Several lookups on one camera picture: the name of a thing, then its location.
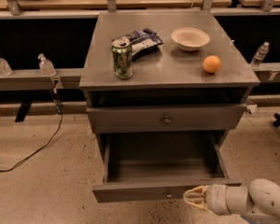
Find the grey wooden drawer cabinet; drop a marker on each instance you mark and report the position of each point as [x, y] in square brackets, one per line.
[168, 75]

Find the white ceramic bowl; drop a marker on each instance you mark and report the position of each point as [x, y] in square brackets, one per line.
[190, 39]

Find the green soda can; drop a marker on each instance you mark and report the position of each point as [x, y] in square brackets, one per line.
[122, 58]

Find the clear water bottle right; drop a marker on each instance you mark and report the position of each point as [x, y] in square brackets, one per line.
[260, 55]

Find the orange fruit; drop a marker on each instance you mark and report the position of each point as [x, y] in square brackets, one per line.
[211, 64]

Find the grey top drawer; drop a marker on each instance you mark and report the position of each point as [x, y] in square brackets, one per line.
[164, 118]

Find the clear bottle far left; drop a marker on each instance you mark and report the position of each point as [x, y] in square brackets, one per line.
[5, 69]

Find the clear bottle near cabinet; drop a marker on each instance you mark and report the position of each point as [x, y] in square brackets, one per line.
[46, 66]

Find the grey drawer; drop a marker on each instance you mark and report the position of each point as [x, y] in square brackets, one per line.
[164, 118]
[159, 166]

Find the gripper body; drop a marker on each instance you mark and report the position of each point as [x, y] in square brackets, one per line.
[216, 197]

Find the blue white chip bag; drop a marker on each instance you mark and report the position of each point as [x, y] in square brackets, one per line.
[142, 41]

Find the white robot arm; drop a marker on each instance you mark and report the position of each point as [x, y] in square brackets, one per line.
[258, 203]

